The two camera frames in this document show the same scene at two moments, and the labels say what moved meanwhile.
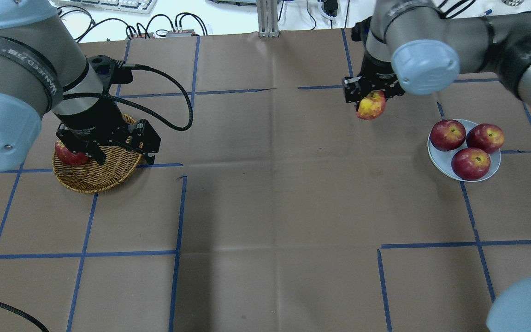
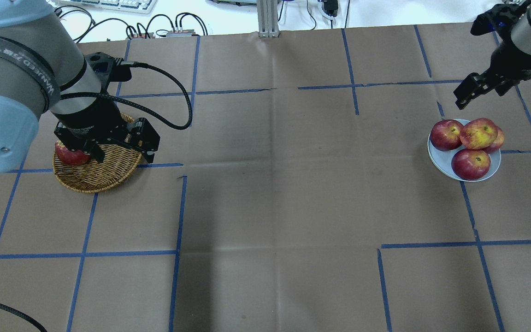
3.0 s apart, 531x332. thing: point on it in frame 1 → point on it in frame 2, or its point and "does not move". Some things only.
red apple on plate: x=447 y=134 does not move
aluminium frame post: x=268 y=18 does not move
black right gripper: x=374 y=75 → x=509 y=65
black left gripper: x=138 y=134 does not move
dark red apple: x=68 y=157 does not move
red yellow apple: x=372 y=106 → x=478 y=133
